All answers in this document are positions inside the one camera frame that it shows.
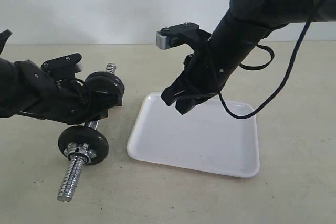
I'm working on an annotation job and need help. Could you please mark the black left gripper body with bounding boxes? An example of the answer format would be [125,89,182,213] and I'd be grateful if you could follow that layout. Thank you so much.
[15,60,91,125]

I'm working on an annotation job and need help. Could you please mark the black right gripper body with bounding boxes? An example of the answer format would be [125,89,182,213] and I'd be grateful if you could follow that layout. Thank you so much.
[181,32,244,97]

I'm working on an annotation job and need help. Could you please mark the black weight plate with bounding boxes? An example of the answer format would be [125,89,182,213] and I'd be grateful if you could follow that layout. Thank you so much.
[58,125,109,165]
[85,71,122,82]
[85,77,125,96]

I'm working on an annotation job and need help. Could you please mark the chrome star collar nut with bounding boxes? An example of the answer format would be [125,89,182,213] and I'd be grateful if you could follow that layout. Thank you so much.
[64,142,97,165]

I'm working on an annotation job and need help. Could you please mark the chrome threaded dumbbell bar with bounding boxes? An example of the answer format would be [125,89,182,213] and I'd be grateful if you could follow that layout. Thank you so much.
[56,62,118,203]

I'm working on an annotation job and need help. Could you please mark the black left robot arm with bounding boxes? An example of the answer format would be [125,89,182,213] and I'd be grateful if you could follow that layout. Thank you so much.
[1,53,124,125]

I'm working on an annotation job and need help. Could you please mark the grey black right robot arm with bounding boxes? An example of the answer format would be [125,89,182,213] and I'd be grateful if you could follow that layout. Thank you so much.
[156,0,335,114]

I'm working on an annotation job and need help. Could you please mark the white rectangular plastic tray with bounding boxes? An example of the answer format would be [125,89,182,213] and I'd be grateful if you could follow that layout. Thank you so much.
[127,92,260,178]

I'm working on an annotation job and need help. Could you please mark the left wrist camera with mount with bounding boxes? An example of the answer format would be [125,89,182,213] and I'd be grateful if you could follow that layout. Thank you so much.
[41,53,82,81]

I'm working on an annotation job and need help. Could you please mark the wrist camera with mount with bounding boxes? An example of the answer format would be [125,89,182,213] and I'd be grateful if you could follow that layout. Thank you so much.
[156,22,211,53]
[41,53,82,81]

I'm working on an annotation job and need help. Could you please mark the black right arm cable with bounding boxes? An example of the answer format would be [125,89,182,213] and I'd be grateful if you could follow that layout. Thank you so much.
[217,0,336,120]

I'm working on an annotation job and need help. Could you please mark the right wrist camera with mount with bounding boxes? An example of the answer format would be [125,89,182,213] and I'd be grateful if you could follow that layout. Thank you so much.
[156,22,211,53]

